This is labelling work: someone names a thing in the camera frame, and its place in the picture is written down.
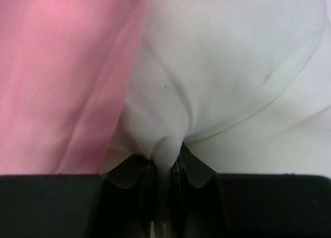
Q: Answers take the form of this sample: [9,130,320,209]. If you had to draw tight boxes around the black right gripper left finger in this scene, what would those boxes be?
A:
[107,155,155,189]

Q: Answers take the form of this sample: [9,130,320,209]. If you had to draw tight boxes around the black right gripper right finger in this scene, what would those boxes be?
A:
[172,143,217,188]

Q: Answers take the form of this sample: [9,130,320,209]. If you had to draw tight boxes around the white pillow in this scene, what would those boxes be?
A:
[99,0,331,176]

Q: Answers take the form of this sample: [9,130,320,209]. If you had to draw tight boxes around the pink floral pillowcase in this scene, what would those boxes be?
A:
[1,0,148,175]

